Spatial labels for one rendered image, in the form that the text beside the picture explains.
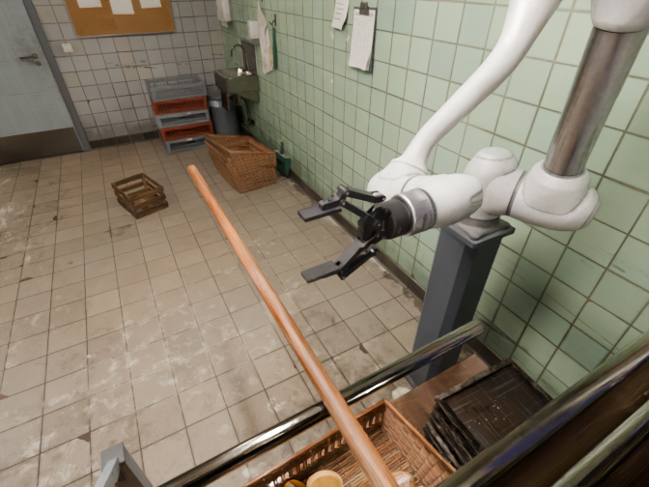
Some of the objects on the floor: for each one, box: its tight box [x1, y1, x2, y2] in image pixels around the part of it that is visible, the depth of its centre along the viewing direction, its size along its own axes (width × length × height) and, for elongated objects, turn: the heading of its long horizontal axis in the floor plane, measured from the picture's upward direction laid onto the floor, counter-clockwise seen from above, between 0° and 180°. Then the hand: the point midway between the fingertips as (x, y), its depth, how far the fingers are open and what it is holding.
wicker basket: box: [209, 152, 276, 194], centre depth 369 cm, size 49×56×28 cm
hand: (308, 246), depth 64 cm, fingers open, 13 cm apart
